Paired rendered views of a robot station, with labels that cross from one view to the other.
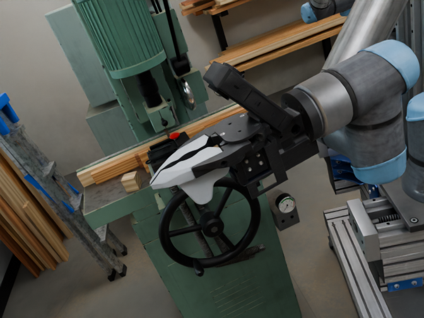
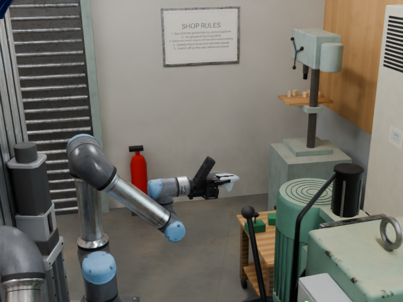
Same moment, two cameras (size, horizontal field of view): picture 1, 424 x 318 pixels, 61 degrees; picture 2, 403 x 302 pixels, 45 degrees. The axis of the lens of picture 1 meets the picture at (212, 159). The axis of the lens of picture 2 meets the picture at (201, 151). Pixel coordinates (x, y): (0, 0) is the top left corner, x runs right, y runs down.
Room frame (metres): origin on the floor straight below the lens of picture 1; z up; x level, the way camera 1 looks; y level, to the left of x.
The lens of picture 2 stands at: (2.13, -0.28, 2.01)
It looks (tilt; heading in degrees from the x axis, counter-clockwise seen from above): 21 degrees down; 173
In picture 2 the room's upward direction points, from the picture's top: 1 degrees counter-clockwise
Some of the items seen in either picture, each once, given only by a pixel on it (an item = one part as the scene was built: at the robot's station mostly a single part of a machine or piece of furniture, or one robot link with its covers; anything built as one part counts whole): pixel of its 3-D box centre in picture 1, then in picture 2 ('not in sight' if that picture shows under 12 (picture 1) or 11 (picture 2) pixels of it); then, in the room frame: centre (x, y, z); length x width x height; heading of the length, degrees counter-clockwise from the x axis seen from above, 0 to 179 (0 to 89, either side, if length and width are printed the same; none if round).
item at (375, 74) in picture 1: (367, 82); (162, 189); (0.43, -0.23, 1.22); 0.11 x 0.08 x 0.09; 101
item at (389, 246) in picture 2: not in sight; (390, 233); (1.40, 0.15, 1.55); 0.06 x 0.02 x 0.07; 8
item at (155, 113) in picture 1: (159, 114); not in sight; (1.13, 0.11, 1.03); 0.14 x 0.07 x 0.09; 8
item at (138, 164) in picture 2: not in sight; (139, 179); (-1.79, -0.36, 0.30); 0.19 x 0.18 x 0.60; 4
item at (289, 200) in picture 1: (285, 204); not in sight; (0.94, -0.18, 0.65); 0.06 x 0.04 x 0.08; 98
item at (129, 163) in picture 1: (180, 141); not in sight; (1.12, 0.08, 0.92); 0.63 x 0.02 x 0.04; 98
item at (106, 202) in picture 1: (176, 173); not in sight; (1.00, 0.12, 0.87); 0.61 x 0.30 x 0.06; 98
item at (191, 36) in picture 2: not in sight; (201, 36); (-1.91, 0.21, 1.48); 0.64 x 0.02 x 0.46; 94
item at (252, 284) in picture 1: (211, 241); not in sight; (1.23, 0.13, 0.35); 0.58 x 0.45 x 0.71; 8
